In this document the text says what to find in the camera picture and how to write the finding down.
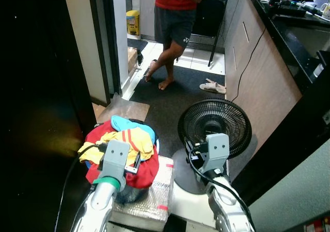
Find red garment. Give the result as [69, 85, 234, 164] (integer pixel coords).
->
[84, 120, 160, 189]

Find yellow red-striped garment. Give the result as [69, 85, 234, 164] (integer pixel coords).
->
[77, 128, 155, 167]

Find dark laundry basket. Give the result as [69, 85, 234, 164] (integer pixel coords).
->
[116, 183, 147, 204]

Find black standing fan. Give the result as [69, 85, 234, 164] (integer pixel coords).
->
[172, 99, 253, 195]

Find bubble-wrapped box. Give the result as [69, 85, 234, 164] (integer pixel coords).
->
[110, 156, 175, 231]

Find light blue garment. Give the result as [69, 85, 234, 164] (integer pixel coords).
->
[111, 115, 156, 142]

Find dark grey floor mat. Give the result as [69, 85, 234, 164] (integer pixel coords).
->
[129, 64, 227, 158]

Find beige sandal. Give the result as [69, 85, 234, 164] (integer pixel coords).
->
[200, 84, 226, 94]
[205, 78, 223, 87]

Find brown wooden cabinet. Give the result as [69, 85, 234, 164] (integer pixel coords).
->
[224, 0, 303, 158]

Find small cardboard box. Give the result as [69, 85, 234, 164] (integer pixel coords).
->
[127, 46, 140, 75]

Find small black door mat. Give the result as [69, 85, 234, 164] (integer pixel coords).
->
[127, 38, 149, 52]

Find person in red shirt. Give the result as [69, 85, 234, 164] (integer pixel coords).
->
[143, 0, 209, 91]

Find red printed package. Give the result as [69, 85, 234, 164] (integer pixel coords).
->
[304, 217, 330, 232]

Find black chair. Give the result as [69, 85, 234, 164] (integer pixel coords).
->
[188, 0, 230, 68]

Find yellow container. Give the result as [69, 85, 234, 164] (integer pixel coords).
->
[126, 9, 141, 36]

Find black countertop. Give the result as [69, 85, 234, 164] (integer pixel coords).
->
[240, 0, 330, 93]

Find black power strip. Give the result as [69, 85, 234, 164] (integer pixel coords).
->
[268, 0, 323, 17]

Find white mug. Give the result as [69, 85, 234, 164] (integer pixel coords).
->
[320, 3, 330, 20]

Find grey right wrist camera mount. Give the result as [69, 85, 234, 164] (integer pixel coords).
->
[199, 133, 230, 176]

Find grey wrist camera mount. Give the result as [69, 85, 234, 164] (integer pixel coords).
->
[199, 133, 230, 176]
[99, 139, 130, 178]

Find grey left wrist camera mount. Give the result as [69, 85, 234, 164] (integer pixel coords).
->
[99, 139, 130, 178]

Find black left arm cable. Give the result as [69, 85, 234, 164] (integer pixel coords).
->
[56, 144, 101, 232]

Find black slanted frame post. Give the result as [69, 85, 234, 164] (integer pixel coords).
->
[229, 70, 330, 204]

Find thin black cabinet cable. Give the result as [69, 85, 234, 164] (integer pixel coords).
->
[232, 27, 268, 103]

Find dark door frame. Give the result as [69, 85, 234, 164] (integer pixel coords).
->
[87, 0, 122, 106]

